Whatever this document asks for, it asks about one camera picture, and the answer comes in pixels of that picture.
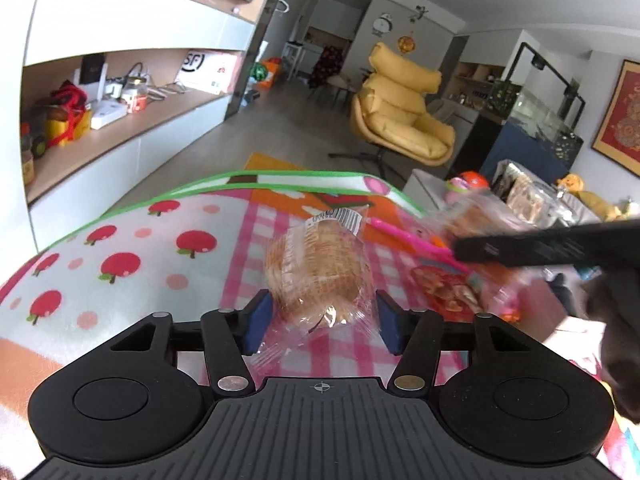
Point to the blue cabinet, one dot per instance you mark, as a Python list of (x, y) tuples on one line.
[(505, 150)]

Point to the framed red wall picture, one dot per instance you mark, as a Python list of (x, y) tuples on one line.
[(620, 115)]

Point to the bread loaf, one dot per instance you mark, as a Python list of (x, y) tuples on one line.
[(315, 270)]

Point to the red snack packet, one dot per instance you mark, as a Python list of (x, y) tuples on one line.
[(445, 292)]

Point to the printed play mat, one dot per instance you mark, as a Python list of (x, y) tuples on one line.
[(150, 260)]

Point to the red and yellow bag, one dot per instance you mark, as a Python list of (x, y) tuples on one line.
[(67, 115)]

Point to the large glass snack jar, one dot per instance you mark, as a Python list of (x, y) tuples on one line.
[(520, 190)]

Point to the clear bag of bread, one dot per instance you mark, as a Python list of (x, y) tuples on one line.
[(465, 215)]

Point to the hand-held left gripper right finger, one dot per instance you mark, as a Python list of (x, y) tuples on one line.
[(390, 322)]

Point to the orange hanging ornament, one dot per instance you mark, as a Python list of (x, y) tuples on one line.
[(406, 43)]

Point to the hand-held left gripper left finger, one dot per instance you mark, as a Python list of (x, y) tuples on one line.
[(257, 322)]

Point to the orange toy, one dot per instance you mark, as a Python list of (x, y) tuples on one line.
[(470, 182)]

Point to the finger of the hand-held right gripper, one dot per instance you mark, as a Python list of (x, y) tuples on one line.
[(530, 247)]

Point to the cardboard box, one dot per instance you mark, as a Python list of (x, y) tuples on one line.
[(545, 305)]

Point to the white router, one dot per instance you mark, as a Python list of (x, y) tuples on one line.
[(107, 114)]

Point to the yellow plush toy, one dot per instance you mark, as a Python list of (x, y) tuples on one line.
[(587, 195)]

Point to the glass fish tank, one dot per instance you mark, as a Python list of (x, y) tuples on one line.
[(545, 125)]

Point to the white wall cabinet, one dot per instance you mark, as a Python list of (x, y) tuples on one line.
[(130, 25)]

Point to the white wall clock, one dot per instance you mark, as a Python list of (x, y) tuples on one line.
[(382, 24)]

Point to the white envelope black logo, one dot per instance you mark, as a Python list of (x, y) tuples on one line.
[(205, 72)]

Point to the grey sofa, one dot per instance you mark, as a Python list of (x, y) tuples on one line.
[(580, 212)]

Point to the orange bag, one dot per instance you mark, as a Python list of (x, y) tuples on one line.
[(265, 72)]

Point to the yellow armchair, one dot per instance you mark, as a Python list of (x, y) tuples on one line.
[(400, 110)]

